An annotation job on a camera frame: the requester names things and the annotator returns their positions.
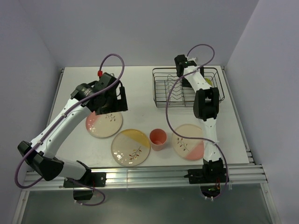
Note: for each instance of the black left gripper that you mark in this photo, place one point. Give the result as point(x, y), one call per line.
point(119, 105)

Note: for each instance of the pink cream plate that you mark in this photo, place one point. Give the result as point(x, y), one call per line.
point(189, 149)
point(105, 125)

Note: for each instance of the pink cup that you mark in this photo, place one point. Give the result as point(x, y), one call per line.
point(158, 139)

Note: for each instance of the green ceramic bowl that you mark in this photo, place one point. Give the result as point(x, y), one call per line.
point(208, 81)

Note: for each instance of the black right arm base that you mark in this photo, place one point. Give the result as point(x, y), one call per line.
point(202, 176)

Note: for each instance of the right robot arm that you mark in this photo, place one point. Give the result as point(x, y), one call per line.
point(206, 108)

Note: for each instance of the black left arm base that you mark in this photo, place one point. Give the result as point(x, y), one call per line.
point(93, 179)

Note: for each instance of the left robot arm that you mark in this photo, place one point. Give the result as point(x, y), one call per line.
point(40, 153)

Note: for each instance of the yellow cream plate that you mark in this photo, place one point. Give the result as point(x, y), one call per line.
point(130, 147)

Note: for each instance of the wire dish rack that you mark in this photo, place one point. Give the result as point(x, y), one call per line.
point(180, 95)

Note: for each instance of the aluminium table rail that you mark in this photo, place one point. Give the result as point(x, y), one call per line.
point(154, 177)

